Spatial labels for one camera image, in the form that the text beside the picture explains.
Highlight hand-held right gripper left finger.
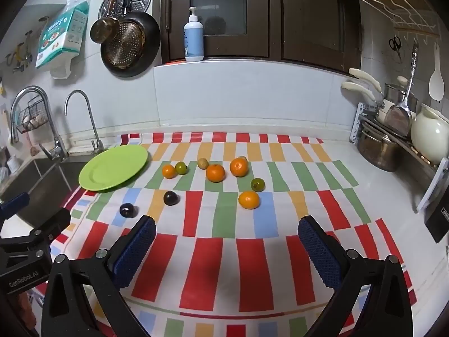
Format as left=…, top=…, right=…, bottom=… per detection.
left=41, top=215, right=157, bottom=337

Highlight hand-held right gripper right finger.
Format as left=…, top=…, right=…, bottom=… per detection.
left=297, top=215, right=414, bottom=337

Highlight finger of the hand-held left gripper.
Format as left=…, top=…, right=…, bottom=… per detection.
left=0, top=208, right=72, bottom=253
left=0, top=192, right=31, bottom=222

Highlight green plate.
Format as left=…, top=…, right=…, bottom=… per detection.
left=78, top=145, right=149, bottom=192

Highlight medium orange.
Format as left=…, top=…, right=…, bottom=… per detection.
left=239, top=191, right=260, bottom=210

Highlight large orange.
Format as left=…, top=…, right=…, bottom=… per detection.
left=206, top=164, right=226, bottom=183
left=230, top=158, right=249, bottom=178

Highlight person's left hand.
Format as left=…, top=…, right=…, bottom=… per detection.
left=16, top=293, right=37, bottom=328

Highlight garlic bulbs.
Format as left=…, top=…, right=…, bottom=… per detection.
left=22, top=115, right=46, bottom=130

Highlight striped colourful cloth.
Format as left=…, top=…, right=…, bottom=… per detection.
left=42, top=131, right=418, bottom=337

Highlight large steel pull-down faucet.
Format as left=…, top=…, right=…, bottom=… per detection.
left=10, top=86, right=67, bottom=162

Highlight large steel pot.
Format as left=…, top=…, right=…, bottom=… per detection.
left=357, top=128, right=397, bottom=172

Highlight black box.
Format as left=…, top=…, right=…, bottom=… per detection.
left=424, top=197, right=449, bottom=243

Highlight slim steel faucet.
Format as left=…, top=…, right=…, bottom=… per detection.
left=64, top=90, right=105, bottom=155

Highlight white cutting board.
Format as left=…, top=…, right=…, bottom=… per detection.
left=417, top=157, right=449, bottom=213

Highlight white plastic bag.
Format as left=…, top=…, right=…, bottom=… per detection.
left=49, top=56, right=74, bottom=79

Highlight white ceramic jug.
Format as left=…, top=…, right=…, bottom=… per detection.
left=410, top=103, right=449, bottom=165

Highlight teal bag dispenser box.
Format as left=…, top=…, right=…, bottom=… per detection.
left=35, top=1, right=89, bottom=69

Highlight steel pot with lid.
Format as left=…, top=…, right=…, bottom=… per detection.
left=384, top=82, right=418, bottom=113

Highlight speckled copper pan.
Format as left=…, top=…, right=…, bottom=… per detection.
left=102, top=21, right=146, bottom=69

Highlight small copper pot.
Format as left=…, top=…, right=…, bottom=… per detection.
left=90, top=0, right=120, bottom=44

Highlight black frying pan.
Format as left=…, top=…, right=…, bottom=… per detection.
left=100, top=0, right=161, bottom=78

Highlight white rice paddle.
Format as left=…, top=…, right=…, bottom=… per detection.
left=429, top=42, right=446, bottom=101

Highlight blue soap pump bottle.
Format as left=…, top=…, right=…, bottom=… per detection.
left=183, top=6, right=205, bottom=62

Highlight black scissors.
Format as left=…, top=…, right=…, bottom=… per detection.
left=388, top=36, right=403, bottom=64

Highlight black wire basket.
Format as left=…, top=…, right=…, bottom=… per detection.
left=17, top=99, right=50, bottom=134

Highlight yellow wall hooks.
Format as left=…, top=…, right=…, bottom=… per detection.
left=5, top=44, right=31, bottom=74

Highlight cream knife handle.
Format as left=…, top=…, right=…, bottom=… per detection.
left=349, top=68, right=382, bottom=94
left=342, top=81, right=377, bottom=102

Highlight dark wooden window frame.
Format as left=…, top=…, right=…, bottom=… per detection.
left=153, top=0, right=363, bottom=74

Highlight white wire rack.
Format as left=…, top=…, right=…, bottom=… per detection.
left=358, top=0, right=441, bottom=37

